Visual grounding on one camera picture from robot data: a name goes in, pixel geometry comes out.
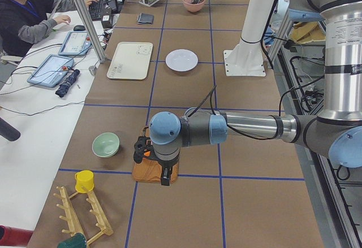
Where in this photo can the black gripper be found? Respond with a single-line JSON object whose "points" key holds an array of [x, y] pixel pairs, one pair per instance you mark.
{"points": [[167, 164]]}

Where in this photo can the white plate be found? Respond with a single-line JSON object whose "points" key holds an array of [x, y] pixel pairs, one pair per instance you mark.
{"points": [[181, 60]]}

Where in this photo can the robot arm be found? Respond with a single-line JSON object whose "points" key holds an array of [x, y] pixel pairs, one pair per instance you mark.
{"points": [[334, 133]]}

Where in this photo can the cream bear tray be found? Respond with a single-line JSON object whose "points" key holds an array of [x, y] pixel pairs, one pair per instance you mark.
{"points": [[130, 61]]}

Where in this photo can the wooden cutting board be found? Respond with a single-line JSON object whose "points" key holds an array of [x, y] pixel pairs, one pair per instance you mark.
{"points": [[150, 171]]}

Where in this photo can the green bowl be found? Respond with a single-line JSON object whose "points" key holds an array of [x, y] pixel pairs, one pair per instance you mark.
{"points": [[105, 145]]}

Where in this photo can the yellow mug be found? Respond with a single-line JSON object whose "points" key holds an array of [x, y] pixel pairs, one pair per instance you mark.
{"points": [[84, 181]]}

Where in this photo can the wooden mug rack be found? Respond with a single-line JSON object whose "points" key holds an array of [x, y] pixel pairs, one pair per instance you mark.
{"points": [[84, 215]]}

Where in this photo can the dark green mug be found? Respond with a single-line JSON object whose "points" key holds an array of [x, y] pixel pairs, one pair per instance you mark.
{"points": [[76, 241]]}

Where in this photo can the folded navy umbrella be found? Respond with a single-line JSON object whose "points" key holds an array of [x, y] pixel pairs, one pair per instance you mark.
{"points": [[69, 81]]}

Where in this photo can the lower teach pendant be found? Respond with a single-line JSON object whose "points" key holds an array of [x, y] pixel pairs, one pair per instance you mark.
{"points": [[52, 71]]}

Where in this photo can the teach pendant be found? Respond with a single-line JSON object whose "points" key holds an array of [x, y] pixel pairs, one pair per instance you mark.
{"points": [[52, 71], [76, 43]]}

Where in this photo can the grey folded cloth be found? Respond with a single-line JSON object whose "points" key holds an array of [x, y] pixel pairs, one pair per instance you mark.
{"points": [[145, 18]]}

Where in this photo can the upper teach pendant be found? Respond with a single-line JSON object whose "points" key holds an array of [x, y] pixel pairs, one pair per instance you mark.
{"points": [[76, 43]]}

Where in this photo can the black computer mouse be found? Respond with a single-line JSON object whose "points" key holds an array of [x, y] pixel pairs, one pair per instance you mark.
{"points": [[79, 28]]}

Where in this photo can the red cylinder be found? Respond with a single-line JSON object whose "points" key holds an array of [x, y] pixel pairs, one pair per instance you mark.
{"points": [[15, 237]]}

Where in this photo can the pink bowl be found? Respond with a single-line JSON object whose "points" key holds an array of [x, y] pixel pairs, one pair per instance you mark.
{"points": [[193, 7]]}

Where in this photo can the black keyboard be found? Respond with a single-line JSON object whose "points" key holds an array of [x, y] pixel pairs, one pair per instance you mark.
{"points": [[98, 9]]}

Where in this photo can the person in black hoodie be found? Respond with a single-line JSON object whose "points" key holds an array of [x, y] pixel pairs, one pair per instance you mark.
{"points": [[26, 22]]}

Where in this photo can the white camera pole base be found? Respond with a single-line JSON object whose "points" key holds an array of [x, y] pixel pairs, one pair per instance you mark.
{"points": [[246, 59]]}

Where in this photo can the white wire cup rack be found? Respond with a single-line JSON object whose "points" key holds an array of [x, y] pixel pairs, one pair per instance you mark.
{"points": [[148, 3]]}

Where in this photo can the aluminium frame post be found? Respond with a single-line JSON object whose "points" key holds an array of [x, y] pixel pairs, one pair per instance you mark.
{"points": [[87, 21]]}

